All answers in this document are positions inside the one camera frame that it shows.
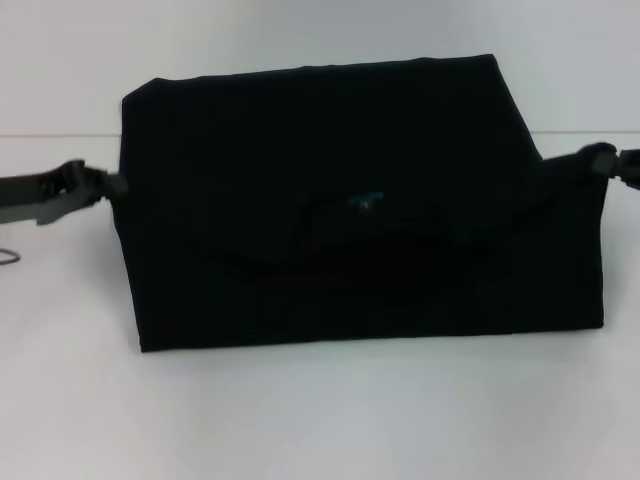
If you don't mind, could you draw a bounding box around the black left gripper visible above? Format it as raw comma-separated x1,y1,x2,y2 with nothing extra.
0,159,129,227

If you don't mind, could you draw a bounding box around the black t-shirt with FREE print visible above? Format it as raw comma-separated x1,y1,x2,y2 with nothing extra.
112,53,617,354

